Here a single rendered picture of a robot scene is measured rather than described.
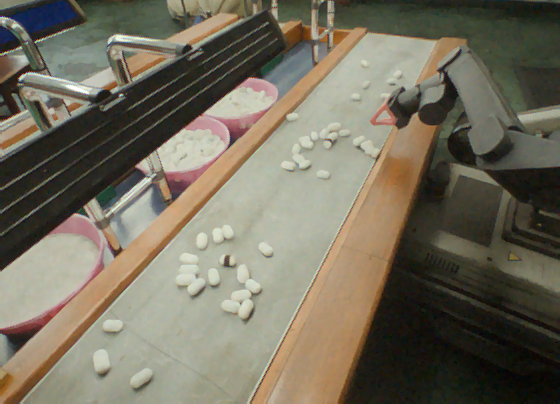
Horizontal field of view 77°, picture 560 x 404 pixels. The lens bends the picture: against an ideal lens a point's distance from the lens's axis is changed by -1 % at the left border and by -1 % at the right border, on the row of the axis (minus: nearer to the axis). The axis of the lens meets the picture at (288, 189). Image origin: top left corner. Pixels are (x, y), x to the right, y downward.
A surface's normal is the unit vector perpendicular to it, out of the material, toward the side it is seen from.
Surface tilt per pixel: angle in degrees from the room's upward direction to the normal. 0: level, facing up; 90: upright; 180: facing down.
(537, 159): 53
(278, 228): 0
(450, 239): 1
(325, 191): 0
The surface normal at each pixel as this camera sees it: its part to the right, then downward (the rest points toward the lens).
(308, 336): -0.04, -0.75
